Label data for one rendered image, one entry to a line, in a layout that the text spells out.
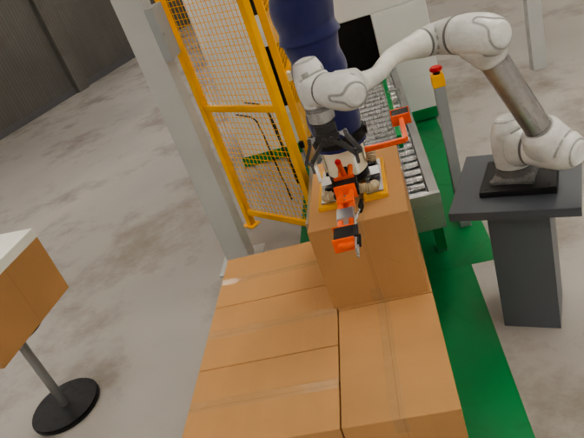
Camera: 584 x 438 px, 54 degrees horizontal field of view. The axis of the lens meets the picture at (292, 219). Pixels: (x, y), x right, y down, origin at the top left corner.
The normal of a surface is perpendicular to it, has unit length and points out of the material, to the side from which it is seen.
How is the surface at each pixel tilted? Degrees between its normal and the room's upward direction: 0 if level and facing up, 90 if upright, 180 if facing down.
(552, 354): 0
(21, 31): 90
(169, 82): 90
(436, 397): 0
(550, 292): 90
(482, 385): 0
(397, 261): 90
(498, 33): 82
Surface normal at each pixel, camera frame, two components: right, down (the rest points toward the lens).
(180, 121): -0.05, 0.51
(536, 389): -0.30, -0.83
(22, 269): 0.93, -0.16
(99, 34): 0.87, -0.04
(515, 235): -0.37, 0.56
